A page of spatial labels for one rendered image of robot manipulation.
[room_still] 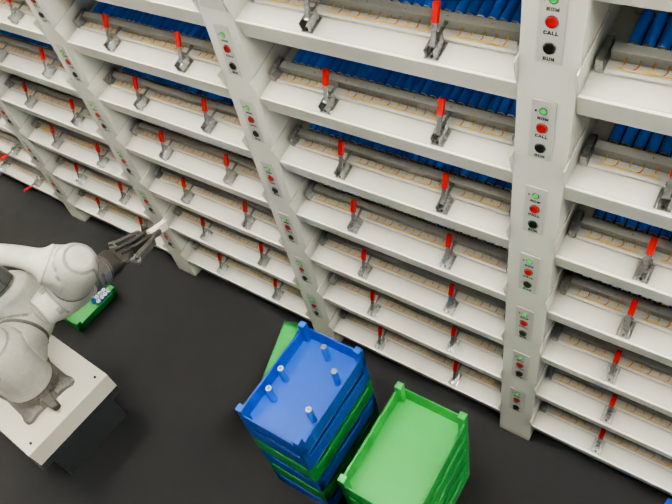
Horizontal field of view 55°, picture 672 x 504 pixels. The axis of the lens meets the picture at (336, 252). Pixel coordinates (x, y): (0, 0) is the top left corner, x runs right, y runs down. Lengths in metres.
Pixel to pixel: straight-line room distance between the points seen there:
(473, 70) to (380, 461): 1.01
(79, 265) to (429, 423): 0.96
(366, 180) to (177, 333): 1.23
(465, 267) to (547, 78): 0.61
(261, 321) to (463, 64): 1.51
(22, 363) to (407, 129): 1.32
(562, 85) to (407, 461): 1.02
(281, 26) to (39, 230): 2.11
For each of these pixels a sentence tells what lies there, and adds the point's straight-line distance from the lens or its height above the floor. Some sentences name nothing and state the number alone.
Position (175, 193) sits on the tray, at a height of 0.50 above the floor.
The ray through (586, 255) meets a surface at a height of 0.88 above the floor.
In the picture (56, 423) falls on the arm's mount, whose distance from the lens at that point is 2.16.
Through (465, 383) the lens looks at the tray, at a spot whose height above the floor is 0.12.
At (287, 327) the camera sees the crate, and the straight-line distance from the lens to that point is 2.12.
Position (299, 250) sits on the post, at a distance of 1.88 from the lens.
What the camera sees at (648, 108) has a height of 1.26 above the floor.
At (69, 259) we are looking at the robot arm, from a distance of 1.61.
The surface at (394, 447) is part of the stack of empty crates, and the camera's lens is 1.73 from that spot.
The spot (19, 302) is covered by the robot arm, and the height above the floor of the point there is 0.53.
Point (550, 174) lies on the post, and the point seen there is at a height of 1.09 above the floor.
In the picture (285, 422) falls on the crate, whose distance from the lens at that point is 1.72.
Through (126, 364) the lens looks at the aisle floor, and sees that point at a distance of 2.51.
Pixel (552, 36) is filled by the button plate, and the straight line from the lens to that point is 1.02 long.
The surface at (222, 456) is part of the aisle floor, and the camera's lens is 2.19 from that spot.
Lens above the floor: 1.91
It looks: 49 degrees down
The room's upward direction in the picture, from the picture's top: 15 degrees counter-clockwise
